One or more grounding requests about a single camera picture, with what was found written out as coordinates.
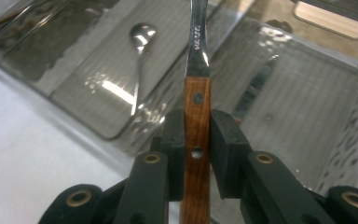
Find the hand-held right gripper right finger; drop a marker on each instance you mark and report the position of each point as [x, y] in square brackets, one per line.
[245, 174]

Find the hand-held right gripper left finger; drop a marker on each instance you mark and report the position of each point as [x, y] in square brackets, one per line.
[155, 186]

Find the smoky clear plastic bin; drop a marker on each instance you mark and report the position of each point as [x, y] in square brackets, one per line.
[9, 21]
[90, 77]
[307, 109]

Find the steel spoon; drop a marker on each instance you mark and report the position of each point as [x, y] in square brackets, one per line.
[141, 34]

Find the white table mat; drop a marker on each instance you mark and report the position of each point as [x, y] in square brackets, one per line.
[28, 155]

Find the light wooden table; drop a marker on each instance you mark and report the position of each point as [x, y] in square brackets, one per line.
[332, 23]

